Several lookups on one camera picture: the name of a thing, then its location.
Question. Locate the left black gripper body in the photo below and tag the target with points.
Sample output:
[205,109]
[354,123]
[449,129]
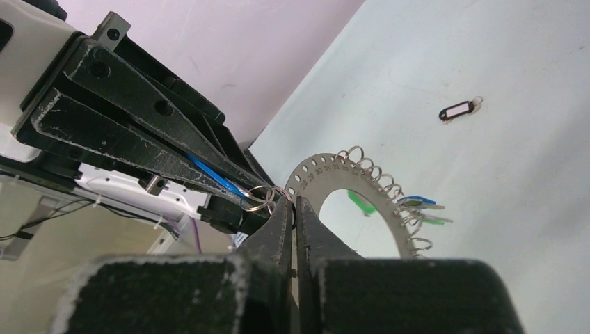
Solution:
[40,45]

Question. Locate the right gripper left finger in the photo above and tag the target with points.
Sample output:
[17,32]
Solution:
[246,291]

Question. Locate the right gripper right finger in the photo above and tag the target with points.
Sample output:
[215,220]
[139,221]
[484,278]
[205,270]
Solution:
[343,292]

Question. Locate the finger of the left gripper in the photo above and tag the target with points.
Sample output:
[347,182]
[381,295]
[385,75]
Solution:
[154,136]
[97,69]

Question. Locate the green key tag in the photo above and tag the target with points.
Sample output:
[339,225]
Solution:
[362,203]
[436,220]

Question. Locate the blue key tag top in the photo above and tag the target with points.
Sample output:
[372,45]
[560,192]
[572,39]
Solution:
[226,184]

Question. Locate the blue key tag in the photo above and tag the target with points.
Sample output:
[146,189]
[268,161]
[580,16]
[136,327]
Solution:
[226,184]
[418,202]

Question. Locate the large toothed metal keyring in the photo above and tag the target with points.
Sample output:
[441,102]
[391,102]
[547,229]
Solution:
[316,177]

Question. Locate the black key tag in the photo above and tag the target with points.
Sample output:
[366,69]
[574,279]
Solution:
[464,108]

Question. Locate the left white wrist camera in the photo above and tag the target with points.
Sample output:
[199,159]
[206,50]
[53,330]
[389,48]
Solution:
[59,172]

